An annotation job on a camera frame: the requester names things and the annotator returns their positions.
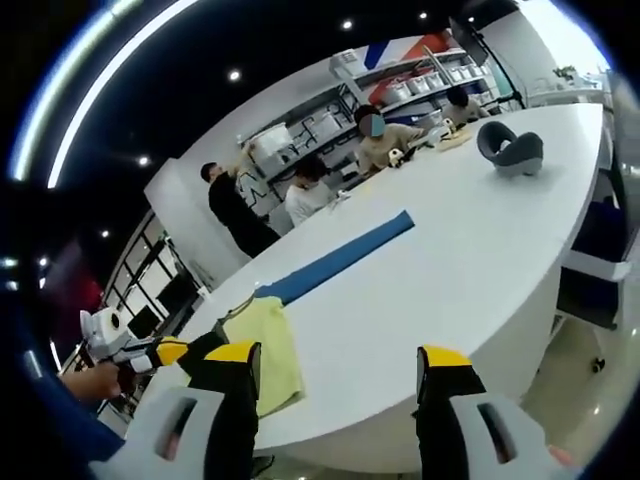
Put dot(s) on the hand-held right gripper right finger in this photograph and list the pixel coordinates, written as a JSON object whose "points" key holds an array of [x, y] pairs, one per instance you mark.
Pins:
{"points": [[445, 405]]}

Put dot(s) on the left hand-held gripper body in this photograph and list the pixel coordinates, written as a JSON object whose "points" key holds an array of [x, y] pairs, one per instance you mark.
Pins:
{"points": [[107, 332]]}

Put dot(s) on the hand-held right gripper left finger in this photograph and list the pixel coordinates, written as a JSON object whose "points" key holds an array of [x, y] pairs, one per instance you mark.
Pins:
{"points": [[225, 400]]}

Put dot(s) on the yellow garment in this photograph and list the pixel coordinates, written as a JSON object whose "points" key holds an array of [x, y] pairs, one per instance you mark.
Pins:
{"points": [[272, 350]]}

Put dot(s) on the blue tape template strip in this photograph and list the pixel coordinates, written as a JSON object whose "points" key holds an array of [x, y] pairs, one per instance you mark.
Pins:
{"points": [[340, 257]]}

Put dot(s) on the person's left hand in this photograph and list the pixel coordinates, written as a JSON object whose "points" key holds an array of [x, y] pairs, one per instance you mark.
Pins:
{"points": [[95, 382]]}

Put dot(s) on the person's right hand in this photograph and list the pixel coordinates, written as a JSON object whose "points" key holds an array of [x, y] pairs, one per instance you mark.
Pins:
{"points": [[561, 456]]}

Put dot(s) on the black computer monitor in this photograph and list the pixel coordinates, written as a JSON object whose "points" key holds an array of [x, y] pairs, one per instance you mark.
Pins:
{"points": [[142, 322], [175, 295]]}

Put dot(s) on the black office chair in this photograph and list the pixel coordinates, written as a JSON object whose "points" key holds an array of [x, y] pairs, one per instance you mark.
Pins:
{"points": [[595, 270]]}

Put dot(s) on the long ceiling strip light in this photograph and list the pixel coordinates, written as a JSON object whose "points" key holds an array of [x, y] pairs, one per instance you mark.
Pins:
{"points": [[85, 90]]}

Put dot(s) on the small panda toy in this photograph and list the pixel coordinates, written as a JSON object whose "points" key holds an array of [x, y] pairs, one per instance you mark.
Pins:
{"points": [[450, 127], [400, 157]]}

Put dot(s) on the grey curved headrest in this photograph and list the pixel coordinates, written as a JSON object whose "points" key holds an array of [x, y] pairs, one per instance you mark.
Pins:
{"points": [[517, 150]]}

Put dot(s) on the grey metal shelving unit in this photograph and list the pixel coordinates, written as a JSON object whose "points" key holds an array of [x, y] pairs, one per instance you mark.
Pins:
{"points": [[380, 90]]}

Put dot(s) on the row of white storage bins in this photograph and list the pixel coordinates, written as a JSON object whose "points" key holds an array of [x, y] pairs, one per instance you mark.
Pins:
{"points": [[435, 82]]}

